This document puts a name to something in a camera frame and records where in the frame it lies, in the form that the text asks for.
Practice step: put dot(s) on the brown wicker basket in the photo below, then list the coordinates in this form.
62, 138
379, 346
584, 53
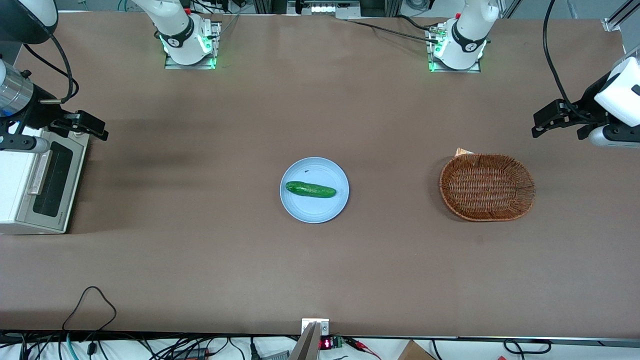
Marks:
487, 187

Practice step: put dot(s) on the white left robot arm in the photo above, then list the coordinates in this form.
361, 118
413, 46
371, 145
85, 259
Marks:
467, 35

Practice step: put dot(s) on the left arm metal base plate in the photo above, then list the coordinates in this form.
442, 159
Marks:
477, 67

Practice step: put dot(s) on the light blue plate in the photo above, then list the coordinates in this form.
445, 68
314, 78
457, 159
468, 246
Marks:
312, 210

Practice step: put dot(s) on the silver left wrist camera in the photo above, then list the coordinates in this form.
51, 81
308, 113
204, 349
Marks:
602, 136

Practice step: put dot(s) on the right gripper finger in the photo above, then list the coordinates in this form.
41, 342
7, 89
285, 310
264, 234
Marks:
97, 135
87, 120

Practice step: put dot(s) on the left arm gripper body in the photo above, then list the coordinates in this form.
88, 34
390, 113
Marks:
588, 103

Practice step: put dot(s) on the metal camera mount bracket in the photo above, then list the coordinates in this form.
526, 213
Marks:
312, 327

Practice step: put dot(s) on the brown cardboard box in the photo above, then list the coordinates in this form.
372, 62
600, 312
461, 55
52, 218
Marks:
415, 351

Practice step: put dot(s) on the white toaster oven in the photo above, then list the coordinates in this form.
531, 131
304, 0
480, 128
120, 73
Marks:
10, 190

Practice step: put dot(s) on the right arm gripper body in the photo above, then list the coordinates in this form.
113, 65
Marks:
41, 114

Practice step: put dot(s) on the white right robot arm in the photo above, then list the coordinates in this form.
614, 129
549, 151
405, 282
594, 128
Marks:
185, 30

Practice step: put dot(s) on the lit device on frame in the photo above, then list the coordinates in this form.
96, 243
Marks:
325, 8

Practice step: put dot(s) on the red clip leads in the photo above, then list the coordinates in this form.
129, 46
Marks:
362, 346

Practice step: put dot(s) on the black power adapter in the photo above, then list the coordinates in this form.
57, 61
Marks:
192, 354

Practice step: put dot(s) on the small tan paper tag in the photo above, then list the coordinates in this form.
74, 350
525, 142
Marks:
462, 151

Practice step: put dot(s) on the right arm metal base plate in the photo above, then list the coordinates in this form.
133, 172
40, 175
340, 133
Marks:
212, 50

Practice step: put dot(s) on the aluminium frame profile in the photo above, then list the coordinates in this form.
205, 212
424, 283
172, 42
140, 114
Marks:
620, 17

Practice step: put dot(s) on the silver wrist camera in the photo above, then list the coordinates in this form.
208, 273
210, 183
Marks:
37, 144
602, 136

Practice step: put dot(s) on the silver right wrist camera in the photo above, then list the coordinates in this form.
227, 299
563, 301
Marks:
37, 144

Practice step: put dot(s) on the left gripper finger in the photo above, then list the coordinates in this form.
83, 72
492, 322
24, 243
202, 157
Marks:
542, 131
550, 112

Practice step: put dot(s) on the red digit display module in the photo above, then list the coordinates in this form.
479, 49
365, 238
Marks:
327, 343

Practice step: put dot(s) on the green cucumber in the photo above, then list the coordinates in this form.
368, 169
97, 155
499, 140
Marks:
310, 189

